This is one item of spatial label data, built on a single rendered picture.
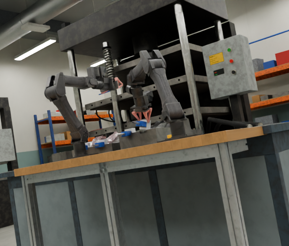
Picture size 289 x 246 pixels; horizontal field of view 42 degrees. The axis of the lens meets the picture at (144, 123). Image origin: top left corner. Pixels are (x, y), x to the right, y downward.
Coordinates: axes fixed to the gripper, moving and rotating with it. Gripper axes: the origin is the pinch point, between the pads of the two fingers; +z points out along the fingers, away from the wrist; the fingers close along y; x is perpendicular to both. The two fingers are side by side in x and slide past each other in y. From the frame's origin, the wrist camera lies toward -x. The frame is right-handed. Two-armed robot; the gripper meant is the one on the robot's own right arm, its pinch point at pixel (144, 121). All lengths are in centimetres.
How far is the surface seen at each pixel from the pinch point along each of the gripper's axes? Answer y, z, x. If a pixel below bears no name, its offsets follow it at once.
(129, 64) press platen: 73, -15, -93
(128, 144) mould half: 10.5, 11.3, 6.1
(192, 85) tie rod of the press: 9, 3, -76
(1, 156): 394, 109, -142
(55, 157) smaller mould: 87, 27, -2
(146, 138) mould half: -2.1, 8.1, 4.9
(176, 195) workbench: -21.5, 34.3, 16.6
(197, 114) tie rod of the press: 6, 23, -69
